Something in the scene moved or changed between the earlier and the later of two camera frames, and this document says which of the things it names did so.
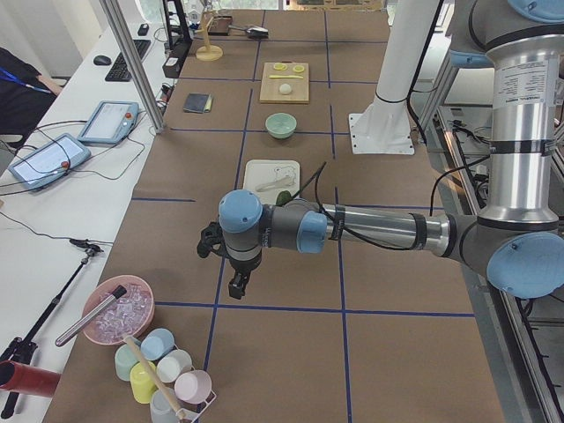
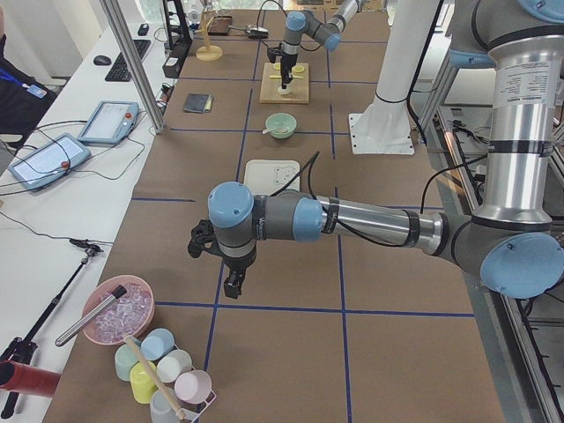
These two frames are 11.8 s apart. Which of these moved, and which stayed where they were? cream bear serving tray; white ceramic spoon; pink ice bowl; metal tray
Moved: white ceramic spoon
Stayed: metal tray; cream bear serving tray; pink ice bowl
